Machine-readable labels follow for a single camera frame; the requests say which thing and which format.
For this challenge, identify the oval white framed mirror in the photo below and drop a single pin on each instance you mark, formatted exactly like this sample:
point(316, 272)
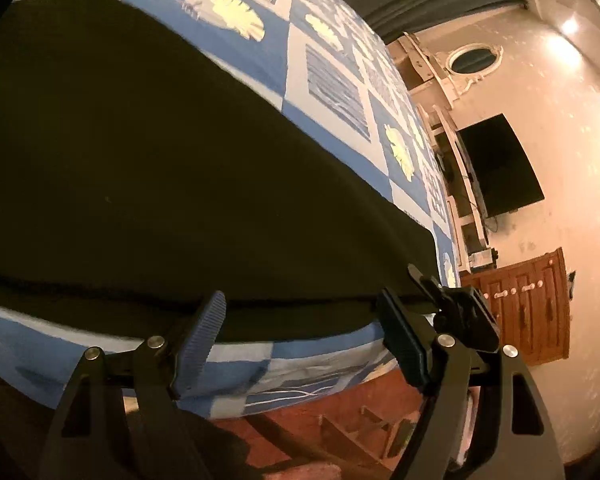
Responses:
point(472, 60)

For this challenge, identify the small white box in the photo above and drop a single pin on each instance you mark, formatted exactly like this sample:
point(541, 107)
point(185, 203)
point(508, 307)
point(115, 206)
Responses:
point(482, 257)

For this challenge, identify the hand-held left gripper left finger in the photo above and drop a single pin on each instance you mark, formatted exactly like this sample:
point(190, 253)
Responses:
point(200, 332)

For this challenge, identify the brown wooden door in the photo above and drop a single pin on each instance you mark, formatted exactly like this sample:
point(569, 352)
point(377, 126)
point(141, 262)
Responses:
point(530, 310)

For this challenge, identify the black pants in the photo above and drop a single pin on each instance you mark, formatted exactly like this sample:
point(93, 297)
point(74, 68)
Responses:
point(155, 160)

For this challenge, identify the black flat television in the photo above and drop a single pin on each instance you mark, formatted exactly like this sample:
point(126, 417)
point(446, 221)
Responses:
point(500, 170)

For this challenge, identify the brown wooden stool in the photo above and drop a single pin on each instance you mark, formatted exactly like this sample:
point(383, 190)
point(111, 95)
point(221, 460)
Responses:
point(375, 427)

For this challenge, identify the blue white printed blanket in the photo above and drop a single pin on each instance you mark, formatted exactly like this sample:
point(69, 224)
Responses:
point(265, 65)

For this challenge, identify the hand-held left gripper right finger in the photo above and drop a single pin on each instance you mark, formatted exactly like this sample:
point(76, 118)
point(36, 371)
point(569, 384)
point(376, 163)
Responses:
point(405, 332)

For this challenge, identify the white shelf unit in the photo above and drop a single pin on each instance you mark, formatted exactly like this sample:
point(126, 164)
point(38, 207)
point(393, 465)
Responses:
point(450, 132)

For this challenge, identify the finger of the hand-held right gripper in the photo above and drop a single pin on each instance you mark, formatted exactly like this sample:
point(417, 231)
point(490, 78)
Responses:
point(425, 285)

